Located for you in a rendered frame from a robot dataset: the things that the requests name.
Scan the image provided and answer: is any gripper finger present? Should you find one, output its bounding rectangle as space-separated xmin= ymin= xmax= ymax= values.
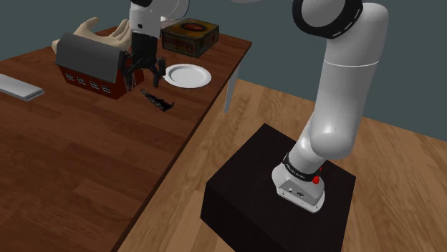
xmin=146 ymin=57 xmax=167 ymax=89
xmin=120 ymin=51 xmax=144 ymax=93

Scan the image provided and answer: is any white plate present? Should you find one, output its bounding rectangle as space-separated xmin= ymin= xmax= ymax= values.
xmin=163 ymin=63 xmax=213 ymax=89

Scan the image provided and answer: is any black jagged flat tool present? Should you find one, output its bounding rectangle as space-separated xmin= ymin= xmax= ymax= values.
xmin=140 ymin=88 xmax=176 ymax=112

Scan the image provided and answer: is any red toy barn grey roof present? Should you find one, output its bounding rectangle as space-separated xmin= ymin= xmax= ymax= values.
xmin=54 ymin=31 xmax=145 ymax=102

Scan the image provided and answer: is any dark green printed box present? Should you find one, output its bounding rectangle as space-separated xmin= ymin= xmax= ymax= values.
xmin=160 ymin=17 xmax=221 ymax=59

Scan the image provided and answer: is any beige hand figure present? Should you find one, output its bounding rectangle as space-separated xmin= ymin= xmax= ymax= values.
xmin=51 ymin=16 xmax=134 ymax=55

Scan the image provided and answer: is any brown wooden table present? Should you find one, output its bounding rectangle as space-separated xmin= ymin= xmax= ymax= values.
xmin=0 ymin=25 xmax=253 ymax=252

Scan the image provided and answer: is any grey flat bar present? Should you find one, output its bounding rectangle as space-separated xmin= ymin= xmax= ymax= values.
xmin=0 ymin=73 xmax=46 ymax=102

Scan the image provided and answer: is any black robot stand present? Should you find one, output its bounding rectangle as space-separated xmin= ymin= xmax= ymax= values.
xmin=200 ymin=122 xmax=357 ymax=252

